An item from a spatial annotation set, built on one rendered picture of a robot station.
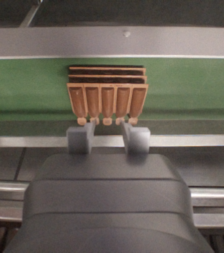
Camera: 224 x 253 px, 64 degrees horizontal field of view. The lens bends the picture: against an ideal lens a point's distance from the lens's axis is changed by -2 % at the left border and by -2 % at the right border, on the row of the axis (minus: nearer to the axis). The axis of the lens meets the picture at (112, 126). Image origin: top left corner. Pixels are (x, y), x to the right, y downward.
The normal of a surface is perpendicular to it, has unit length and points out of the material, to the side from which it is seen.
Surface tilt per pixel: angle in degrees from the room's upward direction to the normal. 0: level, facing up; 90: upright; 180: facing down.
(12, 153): 90
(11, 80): 2
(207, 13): 0
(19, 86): 2
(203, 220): 90
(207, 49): 90
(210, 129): 90
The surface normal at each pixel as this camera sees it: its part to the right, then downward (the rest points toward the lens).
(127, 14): -0.03, 0.83
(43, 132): 0.00, -0.55
